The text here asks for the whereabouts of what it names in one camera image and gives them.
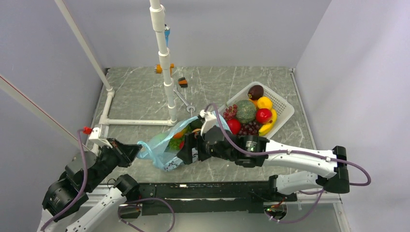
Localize wrist white camera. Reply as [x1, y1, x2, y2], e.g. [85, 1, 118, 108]
[83, 124, 112, 147]
[199, 110, 219, 136]

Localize dark red fake grapes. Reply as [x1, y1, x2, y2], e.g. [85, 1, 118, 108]
[238, 121, 261, 135]

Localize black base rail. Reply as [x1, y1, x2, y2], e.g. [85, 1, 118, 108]
[126, 181, 297, 216]

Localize red fake apple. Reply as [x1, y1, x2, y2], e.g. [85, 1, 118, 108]
[227, 118, 242, 135]

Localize silver wrench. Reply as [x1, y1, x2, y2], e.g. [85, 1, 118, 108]
[174, 87, 196, 113]

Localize light red fake grapes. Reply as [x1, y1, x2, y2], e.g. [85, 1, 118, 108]
[222, 104, 237, 121]

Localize fake orange in basket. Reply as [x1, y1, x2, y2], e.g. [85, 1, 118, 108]
[249, 99, 258, 109]

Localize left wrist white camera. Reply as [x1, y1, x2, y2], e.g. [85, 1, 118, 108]
[83, 124, 112, 147]

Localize red fake pomegranate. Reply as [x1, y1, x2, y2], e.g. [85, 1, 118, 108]
[255, 109, 272, 124]

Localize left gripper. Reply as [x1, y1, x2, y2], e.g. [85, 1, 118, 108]
[86, 137, 143, 190]

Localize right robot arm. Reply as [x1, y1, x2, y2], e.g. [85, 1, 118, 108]
[177, 126, 350, 201]

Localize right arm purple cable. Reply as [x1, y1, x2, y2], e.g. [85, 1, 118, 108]
[204, 103, 372, 224]

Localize green fake melon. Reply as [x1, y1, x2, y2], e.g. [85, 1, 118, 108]
[235, 100, 257, 124]

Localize white pvc pipe frame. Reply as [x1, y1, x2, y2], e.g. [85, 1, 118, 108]
[0, 0, 177, 145]

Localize yellow fake lemon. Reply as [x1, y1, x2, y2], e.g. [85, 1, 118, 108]
[257, 96, 273, 110]

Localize orange black small brush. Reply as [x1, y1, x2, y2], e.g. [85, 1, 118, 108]
[178, 77, 188, 88]

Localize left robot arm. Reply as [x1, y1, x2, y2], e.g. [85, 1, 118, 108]
[38, 138, 142, 232]

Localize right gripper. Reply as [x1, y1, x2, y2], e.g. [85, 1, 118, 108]
[177, 130, 235, 164]

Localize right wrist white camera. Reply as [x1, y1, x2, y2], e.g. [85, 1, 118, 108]
[199, 110, 219, 136]

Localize white plastic basket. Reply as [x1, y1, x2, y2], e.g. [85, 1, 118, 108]
[218, 82, 294, 139]

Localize dark brown fake fruit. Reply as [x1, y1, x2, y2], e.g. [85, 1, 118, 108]
[248, 85, 264, 101]

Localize light blue plastic bag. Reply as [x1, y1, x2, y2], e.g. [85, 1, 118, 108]
[136, 115, 231, 172]

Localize yellow fake banana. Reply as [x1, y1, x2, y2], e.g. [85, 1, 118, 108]
[258, 108, 278, 136]

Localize blue handled tool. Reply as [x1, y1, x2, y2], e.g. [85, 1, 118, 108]
[164, 24, 170, 47]

